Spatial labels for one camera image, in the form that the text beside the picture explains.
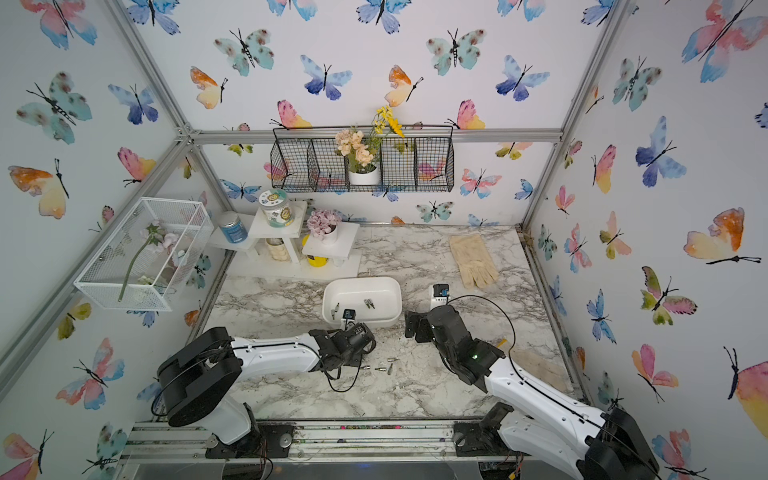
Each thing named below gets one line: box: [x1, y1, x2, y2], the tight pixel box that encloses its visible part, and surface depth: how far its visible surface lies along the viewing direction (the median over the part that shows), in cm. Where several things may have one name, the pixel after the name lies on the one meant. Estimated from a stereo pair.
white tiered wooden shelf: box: [209, 201, 362, 282], surface depth 107 cm
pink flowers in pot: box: [306, 209, 343, 245], surface depth 89 cm
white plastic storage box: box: [322, 277, 403, 329], surface depth 100 cm
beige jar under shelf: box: [266, 237, 291, 262], surface depth 107 cm
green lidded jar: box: [258, 188, 295, 229], surface depth 87 cm
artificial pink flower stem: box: [118, 220, 179, 302], surface depth 76 cm
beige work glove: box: [449, 234, 500, 290], surface depth 113 cm
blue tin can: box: [218, 220, 249, 244], surface depth 93 cm
